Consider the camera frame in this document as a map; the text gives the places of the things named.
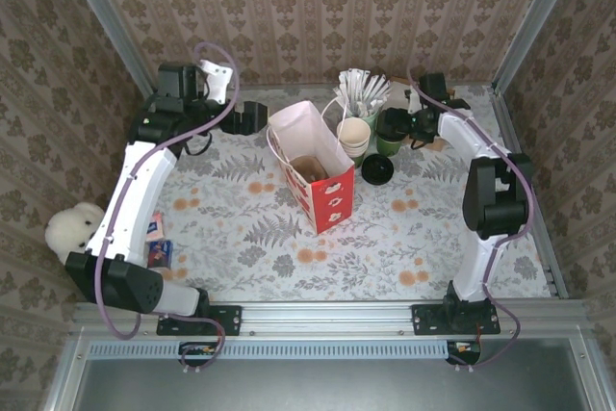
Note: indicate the black plastic cup lid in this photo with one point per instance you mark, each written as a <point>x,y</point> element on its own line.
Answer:
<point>387,126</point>

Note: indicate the green paper coffee cup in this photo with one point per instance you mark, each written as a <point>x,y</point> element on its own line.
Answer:
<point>392,146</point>

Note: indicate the white red printed paper bag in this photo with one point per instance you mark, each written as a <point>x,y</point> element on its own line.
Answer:
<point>332,204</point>

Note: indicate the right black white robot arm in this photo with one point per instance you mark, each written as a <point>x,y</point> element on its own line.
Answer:
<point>495,199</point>

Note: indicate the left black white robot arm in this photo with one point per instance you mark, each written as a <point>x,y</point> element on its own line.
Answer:
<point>130,199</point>

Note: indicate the white paper napkins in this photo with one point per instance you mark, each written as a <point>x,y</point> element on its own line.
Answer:
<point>397,98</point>

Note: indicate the green cup holding packets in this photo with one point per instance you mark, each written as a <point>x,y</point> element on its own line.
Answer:
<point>371,117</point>

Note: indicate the stack of black cup lids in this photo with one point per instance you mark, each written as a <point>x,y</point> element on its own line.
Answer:
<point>377,169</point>

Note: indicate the stack of paper cups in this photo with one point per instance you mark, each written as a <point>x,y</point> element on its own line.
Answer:
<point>353,132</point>

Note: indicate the pink white snack packet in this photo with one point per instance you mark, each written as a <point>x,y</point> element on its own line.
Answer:
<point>155,227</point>

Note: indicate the blue snack packet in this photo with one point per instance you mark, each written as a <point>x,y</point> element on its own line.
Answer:
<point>161,254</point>

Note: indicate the floral patterned table cover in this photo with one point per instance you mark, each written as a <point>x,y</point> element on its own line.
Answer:
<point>337,262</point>

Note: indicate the white teddy bear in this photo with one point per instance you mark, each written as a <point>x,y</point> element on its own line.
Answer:
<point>67,233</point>

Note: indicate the grey metal panel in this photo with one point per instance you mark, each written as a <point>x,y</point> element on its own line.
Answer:
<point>337,382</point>

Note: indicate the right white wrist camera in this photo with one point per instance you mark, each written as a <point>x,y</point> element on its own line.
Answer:
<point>412,103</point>

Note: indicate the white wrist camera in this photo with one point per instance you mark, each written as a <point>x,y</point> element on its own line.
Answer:
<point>412,103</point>
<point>216,79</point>

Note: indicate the aluminium side rail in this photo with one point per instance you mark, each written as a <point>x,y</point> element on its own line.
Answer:
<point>151,95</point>
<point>504,112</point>

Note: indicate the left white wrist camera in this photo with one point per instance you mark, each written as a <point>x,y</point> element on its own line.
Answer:
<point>216,79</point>

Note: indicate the aluminium frame post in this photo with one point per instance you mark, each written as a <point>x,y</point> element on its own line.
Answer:
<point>113,26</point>
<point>534,21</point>

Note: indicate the aluminium front frame rail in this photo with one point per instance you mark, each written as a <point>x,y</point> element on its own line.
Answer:
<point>327,317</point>

